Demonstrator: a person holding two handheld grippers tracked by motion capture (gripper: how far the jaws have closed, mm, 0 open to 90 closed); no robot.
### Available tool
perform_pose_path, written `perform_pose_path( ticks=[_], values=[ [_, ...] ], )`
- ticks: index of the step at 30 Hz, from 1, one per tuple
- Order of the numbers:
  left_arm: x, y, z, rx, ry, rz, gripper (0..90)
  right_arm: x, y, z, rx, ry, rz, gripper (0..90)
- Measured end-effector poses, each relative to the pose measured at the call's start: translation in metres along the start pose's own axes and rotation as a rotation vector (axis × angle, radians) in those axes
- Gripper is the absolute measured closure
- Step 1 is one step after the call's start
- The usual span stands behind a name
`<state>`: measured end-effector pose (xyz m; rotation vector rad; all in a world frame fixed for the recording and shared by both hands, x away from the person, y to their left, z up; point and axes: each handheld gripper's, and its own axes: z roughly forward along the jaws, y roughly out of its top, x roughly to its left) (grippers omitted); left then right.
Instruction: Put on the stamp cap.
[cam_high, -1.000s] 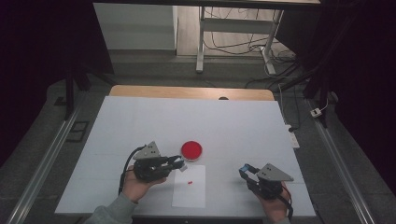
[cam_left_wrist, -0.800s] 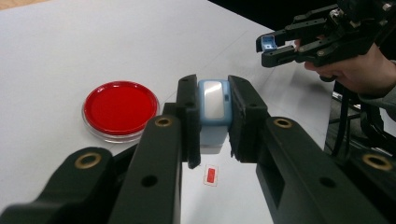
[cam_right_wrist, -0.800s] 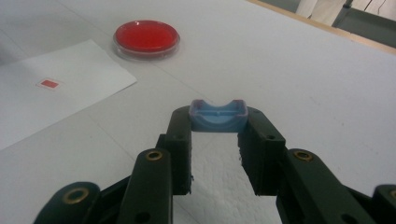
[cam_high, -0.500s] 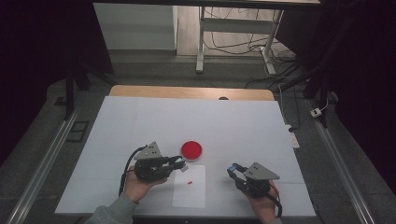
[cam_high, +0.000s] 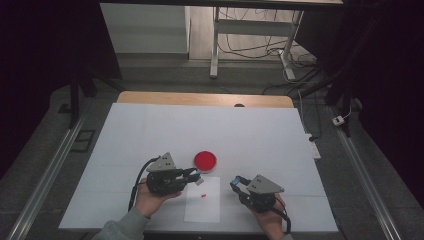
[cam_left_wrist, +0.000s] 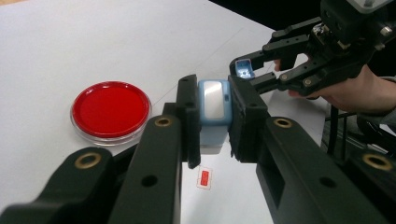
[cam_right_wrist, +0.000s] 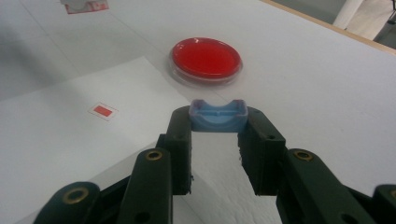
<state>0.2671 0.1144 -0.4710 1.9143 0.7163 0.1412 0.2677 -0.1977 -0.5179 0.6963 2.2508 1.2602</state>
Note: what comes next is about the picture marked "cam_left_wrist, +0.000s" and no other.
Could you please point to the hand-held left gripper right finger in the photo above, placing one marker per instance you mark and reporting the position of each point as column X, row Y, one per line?
column 295, row 174

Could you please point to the large white table cover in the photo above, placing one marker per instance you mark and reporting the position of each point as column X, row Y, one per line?
column 93, row 40

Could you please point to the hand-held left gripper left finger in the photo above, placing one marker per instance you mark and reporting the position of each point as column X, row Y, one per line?
column 155, row 161

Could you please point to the light blue stamp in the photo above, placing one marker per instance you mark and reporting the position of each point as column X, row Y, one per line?
column 214, row 99

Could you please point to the round red ink pad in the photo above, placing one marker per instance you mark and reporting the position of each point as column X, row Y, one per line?
column 110, row 109

